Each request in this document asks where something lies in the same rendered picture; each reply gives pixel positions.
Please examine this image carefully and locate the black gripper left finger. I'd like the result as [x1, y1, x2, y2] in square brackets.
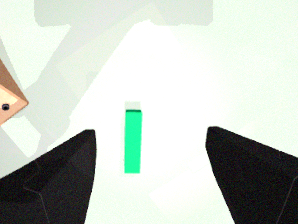
[0, 129, 97, 224]

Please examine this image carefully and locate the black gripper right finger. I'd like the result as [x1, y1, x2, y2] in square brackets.
[205, 125, 298, 224]

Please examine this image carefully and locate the green rectangular post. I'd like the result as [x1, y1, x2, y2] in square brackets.
[124, 108, 142, 173]

